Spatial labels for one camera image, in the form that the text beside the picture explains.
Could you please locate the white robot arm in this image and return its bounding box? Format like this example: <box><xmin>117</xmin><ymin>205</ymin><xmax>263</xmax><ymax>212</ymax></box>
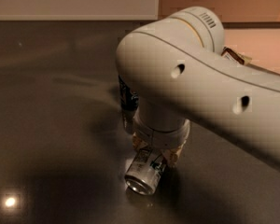
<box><xmin>116</xmin><ymin>7</ymin><xmax>280</xmax><ymax>170</ymax></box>

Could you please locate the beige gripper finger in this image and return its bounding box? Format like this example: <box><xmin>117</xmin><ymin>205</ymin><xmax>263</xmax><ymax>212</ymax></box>
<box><xmin>161</xmin><ymin>143</ymin><xmax>185</xmax><ymax>167</ymax></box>
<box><xmin>133</xmin><ymin>133</ymin><xmax>148</xmax><ymax>150</ymax></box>

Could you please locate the dark blue Pepsi can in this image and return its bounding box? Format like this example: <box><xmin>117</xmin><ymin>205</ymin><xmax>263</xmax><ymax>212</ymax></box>
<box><xmin>119</xmin><ymin>77</ymin><xmax>139</xmax><ymax>111</ymax></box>

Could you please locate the brown chip bag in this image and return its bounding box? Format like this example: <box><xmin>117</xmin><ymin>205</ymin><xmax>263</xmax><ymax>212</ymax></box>
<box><xmin>221</xmin><ymin>47</ymin><xmax>252</xmax><ymax>65</ymax></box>

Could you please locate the white green 7up can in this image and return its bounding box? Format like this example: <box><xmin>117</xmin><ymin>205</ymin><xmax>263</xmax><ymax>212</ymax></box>
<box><xmin>124</xmin><ymin>147</ymin><xmax>166</xmax><ymax>195</ymax></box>

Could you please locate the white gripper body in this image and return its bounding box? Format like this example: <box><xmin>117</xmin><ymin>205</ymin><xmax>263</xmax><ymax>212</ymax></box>
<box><xmin>133</xmin><ymin>112</ymin><xmax>190</xmax><ymax>149</ymax></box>

